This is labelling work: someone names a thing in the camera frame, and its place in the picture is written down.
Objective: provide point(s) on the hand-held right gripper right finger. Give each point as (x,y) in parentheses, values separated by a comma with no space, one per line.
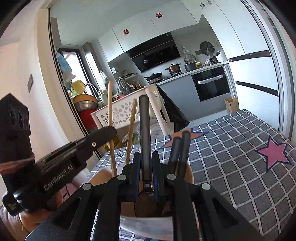
(159,185)

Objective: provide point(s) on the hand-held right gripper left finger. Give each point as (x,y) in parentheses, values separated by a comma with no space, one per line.
(131,178)

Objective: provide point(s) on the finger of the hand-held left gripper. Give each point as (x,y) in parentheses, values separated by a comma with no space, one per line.
(97,141)

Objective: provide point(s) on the wooden chopstick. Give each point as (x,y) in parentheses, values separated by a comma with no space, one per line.
(111,115)
(131,125)

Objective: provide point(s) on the black cutlery piece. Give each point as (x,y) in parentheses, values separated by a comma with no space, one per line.
(174,150)
(184,148)

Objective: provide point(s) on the white plastic utensil holder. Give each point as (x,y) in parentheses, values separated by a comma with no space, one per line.
(148,228)

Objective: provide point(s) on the black spoon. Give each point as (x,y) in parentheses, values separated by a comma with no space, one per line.
(145,129)

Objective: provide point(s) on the person's left forearm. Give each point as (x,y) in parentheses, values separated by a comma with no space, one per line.
(37,221)

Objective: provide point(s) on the red plastic bucket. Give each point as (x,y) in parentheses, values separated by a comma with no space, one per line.
(87,120)

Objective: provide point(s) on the steel basin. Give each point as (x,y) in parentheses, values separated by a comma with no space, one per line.
(86,106)

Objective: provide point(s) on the white flower-cut basket cart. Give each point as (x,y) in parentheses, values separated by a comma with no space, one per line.
(122,111)

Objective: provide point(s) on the orange basin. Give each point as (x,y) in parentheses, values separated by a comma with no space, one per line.
(84,98)

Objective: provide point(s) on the crumpled clear plastic bags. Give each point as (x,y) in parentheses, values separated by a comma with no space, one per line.
(157,131)

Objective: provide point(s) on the chrome faucet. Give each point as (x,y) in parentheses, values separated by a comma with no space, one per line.
(92,87)

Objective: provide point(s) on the yellow container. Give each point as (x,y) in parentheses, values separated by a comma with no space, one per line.
(77,86)

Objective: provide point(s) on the hanging clear plastic bag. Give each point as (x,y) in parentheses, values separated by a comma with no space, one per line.
(103,76)

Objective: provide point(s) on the spice rack with bottles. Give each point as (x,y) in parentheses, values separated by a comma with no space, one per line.
(129,82)

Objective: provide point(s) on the grey checked star tablecloth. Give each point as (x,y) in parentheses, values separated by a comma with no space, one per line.
(231,173)

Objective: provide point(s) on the blue white hanging bag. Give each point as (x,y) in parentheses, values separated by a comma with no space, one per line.
(63,67)

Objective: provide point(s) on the black wok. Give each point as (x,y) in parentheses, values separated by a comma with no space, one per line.
(153,76)

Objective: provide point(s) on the grey kitchen counter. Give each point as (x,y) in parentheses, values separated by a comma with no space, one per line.
(178,92)

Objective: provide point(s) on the black range hood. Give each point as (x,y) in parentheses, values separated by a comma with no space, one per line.
(155,53)

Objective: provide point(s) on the steel cooking pot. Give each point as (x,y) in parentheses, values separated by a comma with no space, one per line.
(173,68)

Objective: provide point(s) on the cardboard box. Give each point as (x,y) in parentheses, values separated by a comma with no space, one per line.
(232,105)

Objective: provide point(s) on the black built-in oven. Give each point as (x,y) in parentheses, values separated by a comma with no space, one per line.
(211,85)

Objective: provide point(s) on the red paper-cut sticker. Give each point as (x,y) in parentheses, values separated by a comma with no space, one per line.
(126,32)
(158,15)

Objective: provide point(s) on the black stock pot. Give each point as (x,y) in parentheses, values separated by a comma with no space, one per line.
(190,67)

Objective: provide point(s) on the white upper kitchen cabinets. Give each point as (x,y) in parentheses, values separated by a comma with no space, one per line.
(143,27)

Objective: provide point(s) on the glass pot lid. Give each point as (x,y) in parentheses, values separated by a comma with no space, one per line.
(189,58)

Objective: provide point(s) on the white rice cooker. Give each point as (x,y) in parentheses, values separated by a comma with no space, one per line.
(220,55)

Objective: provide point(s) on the round dark perforated tray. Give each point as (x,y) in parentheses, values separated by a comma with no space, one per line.
(206,48)

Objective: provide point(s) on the white refrigerator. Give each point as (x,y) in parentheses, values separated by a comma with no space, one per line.
(245,34)

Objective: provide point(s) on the grey wall switch panel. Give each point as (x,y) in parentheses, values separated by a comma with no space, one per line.
(30,83)

